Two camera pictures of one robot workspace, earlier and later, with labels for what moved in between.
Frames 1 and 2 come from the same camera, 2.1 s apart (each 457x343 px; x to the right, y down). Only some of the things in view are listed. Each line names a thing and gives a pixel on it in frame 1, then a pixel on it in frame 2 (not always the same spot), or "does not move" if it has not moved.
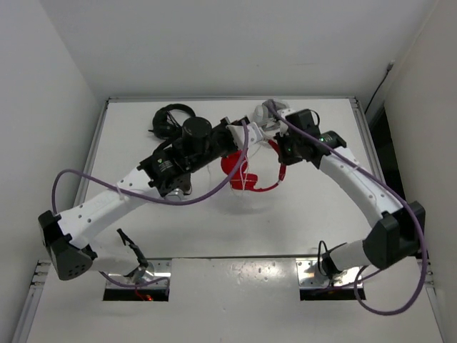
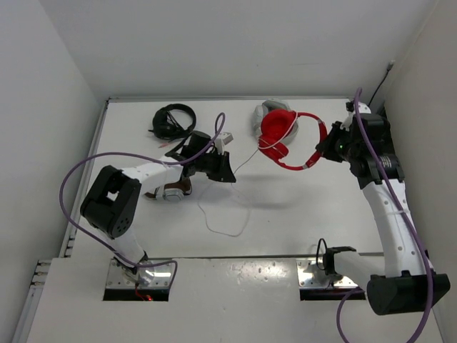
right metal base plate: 310,276 does not move
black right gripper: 284,158 -> 325,147
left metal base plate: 158,269 does not move
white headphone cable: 245,174 -> 245,197
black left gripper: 222,128 -> 223,171
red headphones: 243,181 -> 276,127
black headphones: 166,126 does not move
